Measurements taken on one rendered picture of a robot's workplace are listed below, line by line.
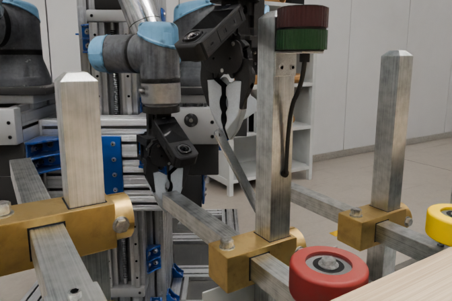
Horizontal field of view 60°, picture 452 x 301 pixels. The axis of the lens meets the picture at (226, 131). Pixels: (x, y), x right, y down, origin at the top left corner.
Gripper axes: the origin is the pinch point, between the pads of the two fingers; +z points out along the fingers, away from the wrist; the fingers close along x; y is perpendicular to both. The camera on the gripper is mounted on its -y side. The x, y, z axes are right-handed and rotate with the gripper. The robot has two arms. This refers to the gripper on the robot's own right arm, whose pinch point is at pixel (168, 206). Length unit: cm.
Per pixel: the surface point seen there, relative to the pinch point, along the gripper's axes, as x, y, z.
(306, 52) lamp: -2.9, -34.5, -29.5
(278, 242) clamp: -3.1, -30.2, -4.3
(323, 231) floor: -151, 103, 83
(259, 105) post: -2.2, -26.7, -22.7
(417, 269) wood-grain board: -7.6, -47.1, -7.3
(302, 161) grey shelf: -222, 201, 68
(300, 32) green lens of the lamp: -1.8, -34.6, -31.7
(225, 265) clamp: 5.1, -29.8, -3.3
